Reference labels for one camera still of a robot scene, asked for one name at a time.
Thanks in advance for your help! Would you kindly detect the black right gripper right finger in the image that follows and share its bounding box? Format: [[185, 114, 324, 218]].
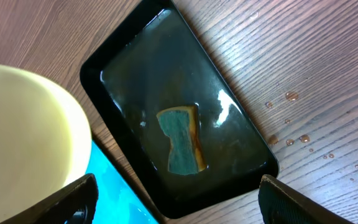
[[258, 175, 352, 224]]

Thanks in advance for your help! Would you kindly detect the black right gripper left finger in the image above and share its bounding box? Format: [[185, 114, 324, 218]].
[[1, 174, 99, 224]]

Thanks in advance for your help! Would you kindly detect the yellow plate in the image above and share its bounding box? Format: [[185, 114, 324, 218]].
[[0, 65, 92, 222]]

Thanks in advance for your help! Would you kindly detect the green yellow sponge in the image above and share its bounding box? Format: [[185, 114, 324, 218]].
[[157, 105, 207, 175]]

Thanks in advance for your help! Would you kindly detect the teal plastic tray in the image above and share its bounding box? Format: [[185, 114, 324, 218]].
[[86, 142, 158, 224]]

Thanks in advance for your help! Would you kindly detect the black water tray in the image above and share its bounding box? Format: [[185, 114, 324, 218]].
[[80, 1, 278, 218]]

